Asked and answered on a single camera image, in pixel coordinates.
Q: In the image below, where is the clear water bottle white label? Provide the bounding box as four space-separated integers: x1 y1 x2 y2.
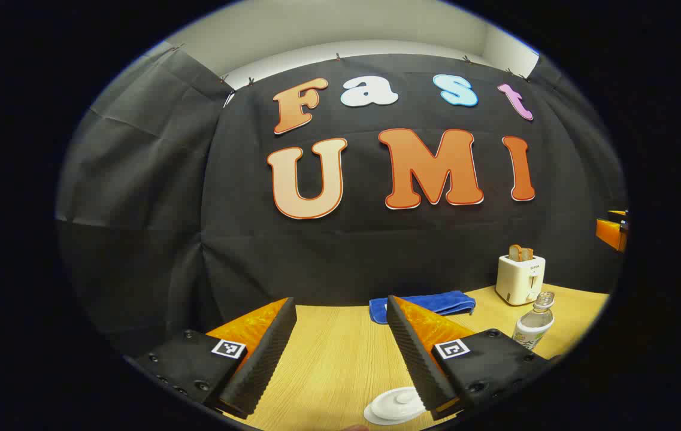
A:
511 292 555 351

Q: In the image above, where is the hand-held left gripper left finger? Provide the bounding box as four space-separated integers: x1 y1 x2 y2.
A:
135 298 298 420

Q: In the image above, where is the white saucer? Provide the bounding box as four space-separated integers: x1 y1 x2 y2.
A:
364 402 425 426

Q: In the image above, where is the blue towel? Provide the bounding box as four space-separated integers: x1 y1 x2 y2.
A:
369 290 476 325

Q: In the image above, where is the white toaster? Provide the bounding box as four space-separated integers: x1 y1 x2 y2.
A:
495 254 546 306

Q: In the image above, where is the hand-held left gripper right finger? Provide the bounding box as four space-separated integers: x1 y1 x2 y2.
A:
386 295 562 421

